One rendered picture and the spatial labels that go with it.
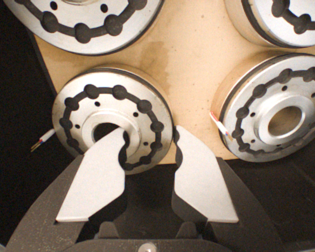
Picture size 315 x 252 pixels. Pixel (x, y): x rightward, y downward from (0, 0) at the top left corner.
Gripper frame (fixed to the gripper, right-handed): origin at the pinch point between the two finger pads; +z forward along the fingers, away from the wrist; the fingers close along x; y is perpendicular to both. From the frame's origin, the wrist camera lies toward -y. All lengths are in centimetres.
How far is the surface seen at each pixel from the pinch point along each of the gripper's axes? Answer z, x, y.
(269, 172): 0.2, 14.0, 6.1
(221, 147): 2.6, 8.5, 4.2
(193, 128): 2.6, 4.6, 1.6
